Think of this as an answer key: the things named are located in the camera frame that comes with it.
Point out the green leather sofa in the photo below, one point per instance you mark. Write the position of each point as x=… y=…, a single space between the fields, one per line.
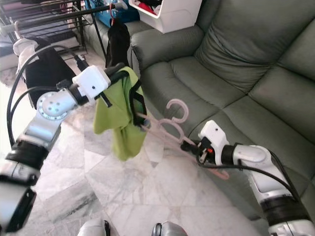
x=246 y=59

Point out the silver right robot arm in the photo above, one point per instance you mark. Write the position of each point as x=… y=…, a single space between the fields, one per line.
x=251 y=155

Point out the red plastic hanger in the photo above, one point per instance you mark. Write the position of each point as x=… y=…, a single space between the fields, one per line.
x=112 y=17

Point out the grey robot left foot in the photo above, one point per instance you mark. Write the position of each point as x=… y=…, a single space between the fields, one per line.
x=94 y=229

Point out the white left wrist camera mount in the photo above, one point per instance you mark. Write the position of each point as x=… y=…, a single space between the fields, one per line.
x=93 y=82

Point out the white lidded storage box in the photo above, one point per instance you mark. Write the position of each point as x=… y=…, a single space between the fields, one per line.
x=177 y=17

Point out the white and black garment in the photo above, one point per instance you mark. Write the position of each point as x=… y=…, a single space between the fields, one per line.
x=49 y=73

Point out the pale pink plastic hanger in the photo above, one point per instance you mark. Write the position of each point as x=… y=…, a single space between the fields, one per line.
x=16 y=27

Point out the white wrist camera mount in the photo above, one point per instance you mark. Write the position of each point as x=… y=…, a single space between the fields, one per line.
x=212 y=132
x=93 y=82

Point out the lime green garment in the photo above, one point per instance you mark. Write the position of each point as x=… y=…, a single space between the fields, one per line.
x=115 y=123

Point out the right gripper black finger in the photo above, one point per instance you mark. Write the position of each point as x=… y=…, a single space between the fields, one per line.
x=190 y=145

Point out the black metal drying rack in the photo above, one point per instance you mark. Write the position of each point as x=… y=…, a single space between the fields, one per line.
x=69 y=15

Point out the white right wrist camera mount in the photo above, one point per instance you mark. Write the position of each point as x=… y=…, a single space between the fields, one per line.
x=212 y=132

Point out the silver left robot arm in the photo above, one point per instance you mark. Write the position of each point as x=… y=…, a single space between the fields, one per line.
x=17 y=196

